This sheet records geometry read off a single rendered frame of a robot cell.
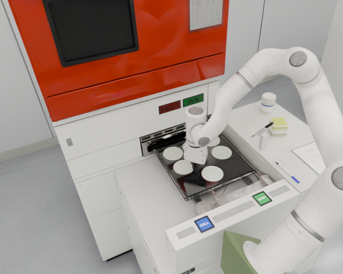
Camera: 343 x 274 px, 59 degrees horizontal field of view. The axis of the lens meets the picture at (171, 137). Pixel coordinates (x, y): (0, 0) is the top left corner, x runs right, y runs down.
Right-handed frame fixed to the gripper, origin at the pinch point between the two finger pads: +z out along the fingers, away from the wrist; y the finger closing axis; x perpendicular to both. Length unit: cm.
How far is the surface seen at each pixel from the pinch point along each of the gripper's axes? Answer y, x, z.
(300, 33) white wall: 25, 294, 40
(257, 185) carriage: 28.3, 2.9, 4.0
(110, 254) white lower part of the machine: -51, -19, 80
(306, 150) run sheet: 45, 24, -5
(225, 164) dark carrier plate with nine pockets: 11.9, 8.3, 2.1
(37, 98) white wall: -174, 67, 37
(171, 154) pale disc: -15.4, 6.2, 2.0
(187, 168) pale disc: -4.2, -0.7, 1.9
